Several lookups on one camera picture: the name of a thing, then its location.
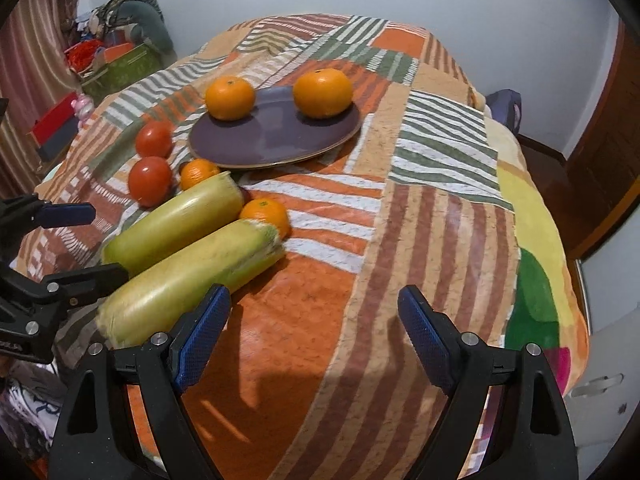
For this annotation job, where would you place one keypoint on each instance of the small orange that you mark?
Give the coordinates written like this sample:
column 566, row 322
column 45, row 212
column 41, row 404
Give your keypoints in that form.
column 197, row 174
column 267, row 215

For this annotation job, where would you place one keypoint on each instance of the green storage box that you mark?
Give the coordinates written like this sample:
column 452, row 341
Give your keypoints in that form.
column 125, row 69

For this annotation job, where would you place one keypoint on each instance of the purple round plate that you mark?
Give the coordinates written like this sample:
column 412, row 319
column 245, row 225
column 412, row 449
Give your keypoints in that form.
column 270, row 137

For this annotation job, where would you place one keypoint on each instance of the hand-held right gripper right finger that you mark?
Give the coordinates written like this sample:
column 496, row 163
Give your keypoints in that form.
column 422, row 332

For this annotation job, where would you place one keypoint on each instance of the white cabinet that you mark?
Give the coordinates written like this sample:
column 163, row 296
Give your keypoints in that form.
column 610, row 335

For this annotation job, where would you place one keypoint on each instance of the large orange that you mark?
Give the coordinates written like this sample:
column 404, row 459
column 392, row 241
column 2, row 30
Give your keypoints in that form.
column 322, row 94
column 230, row 99

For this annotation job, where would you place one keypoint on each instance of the red flat box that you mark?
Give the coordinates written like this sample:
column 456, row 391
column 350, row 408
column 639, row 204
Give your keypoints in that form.
column 52, row 117

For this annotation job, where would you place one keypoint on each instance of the yellow green fleece blanket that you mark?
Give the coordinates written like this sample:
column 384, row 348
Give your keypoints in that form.
column 535, row 230

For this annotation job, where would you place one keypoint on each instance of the white printed cloth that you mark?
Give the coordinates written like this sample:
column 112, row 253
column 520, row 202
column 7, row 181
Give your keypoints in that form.
column 25, row 410

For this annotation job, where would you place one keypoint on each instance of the grey plush cushion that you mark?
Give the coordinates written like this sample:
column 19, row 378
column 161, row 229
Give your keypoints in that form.
column 150, row 25

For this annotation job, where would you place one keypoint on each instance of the red orange bag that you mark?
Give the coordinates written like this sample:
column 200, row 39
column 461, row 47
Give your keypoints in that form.
column 85, row 56

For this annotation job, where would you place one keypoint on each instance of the pink toy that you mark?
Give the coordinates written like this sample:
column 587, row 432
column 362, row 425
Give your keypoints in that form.
column 83, row 107

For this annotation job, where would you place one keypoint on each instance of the striped patchwork blanket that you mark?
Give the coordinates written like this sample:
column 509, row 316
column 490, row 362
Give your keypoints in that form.
column 325, row 310

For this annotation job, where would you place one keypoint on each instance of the pink striped curtain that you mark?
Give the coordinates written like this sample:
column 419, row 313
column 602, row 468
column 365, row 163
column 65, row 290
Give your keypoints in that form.
column 30, row 60

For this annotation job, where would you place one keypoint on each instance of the yellow-green zucchini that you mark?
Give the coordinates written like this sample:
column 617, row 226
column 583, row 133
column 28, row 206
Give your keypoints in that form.
column 190, row 275
column 175, row 220

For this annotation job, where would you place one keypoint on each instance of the wooden door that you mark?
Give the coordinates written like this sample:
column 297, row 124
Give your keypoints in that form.
column 610, row 160

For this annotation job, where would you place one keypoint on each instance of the purple bag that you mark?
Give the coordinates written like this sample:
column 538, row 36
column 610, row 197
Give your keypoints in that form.
column 505, row 107

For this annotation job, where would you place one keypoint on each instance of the red tomato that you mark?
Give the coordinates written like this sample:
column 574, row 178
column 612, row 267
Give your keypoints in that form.
column 150, row 181
column 154, row 139

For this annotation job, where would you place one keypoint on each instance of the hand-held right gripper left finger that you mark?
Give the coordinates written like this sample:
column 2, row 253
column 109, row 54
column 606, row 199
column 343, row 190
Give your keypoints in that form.
column 200, row 340

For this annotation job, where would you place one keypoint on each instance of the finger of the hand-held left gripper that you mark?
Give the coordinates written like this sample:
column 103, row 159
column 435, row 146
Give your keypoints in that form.
column 65, row 215
column 90, row 280

